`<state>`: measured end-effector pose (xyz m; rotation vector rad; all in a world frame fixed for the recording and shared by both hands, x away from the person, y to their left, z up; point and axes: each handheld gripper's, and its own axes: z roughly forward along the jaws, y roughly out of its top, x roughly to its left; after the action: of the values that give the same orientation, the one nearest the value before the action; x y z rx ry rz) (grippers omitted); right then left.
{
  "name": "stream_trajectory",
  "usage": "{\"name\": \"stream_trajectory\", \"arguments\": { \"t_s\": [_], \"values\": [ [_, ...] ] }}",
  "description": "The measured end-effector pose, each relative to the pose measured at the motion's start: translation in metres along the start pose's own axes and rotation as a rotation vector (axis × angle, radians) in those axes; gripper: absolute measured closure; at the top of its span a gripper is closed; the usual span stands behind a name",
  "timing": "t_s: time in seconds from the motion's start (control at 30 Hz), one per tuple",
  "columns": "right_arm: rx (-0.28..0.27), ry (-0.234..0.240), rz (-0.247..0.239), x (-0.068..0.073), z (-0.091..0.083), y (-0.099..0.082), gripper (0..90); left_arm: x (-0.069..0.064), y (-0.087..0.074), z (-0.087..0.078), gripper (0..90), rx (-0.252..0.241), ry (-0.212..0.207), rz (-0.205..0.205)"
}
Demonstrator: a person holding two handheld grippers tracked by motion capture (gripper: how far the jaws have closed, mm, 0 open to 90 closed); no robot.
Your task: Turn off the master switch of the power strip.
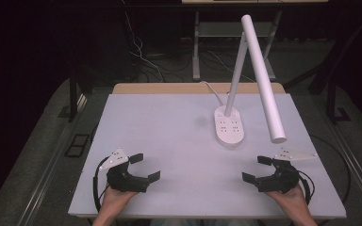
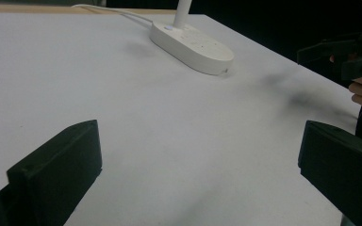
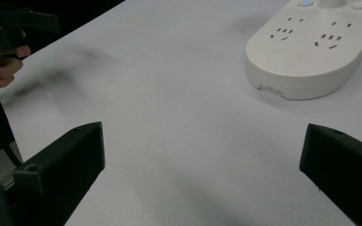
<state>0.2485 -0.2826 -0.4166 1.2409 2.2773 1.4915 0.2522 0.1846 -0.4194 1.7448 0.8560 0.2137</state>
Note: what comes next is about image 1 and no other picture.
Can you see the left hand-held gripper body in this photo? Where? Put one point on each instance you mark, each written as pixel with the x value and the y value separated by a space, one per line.
pixel 124 182

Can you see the person's right hand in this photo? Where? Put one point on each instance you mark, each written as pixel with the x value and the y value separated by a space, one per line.
pixel 290 201

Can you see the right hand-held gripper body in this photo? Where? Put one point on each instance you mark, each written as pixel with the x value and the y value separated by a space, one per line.
pixel 281 182

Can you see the black stand post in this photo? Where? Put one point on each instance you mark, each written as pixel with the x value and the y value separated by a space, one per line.
pixel 73 97
pixel 332 100

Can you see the grey metal stand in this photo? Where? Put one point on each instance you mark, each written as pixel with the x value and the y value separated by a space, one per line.
pixel 196 47

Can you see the white desk lamp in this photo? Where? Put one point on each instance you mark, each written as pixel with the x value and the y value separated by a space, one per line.
pixel 262 78

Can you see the person's left hand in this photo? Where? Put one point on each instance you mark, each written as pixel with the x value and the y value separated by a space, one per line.
pixel 114 199

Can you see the black floor frame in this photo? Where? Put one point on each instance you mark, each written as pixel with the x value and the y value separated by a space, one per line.
pixel 77 145

